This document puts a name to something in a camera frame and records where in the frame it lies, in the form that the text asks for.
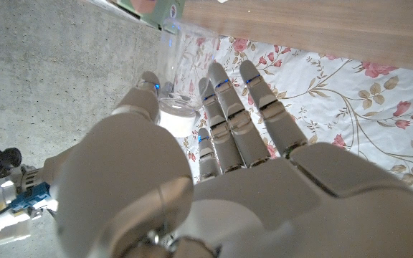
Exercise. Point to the floral backdrop cloth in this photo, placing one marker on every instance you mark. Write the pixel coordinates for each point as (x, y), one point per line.
(335, 89)

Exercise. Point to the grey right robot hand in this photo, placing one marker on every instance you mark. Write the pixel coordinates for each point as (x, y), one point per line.
(57, 166)

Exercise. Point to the colourful cardboard box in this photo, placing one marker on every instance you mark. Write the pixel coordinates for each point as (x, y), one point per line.
(149, 9)

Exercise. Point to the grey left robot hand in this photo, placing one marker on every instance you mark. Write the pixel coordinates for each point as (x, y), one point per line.
(264, 200)

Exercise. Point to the clear medicine bottle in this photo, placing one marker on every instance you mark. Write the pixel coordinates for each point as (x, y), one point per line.
(185, 61)

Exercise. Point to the white paper leaflet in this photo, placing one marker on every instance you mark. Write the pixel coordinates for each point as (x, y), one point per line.
(222, 1)

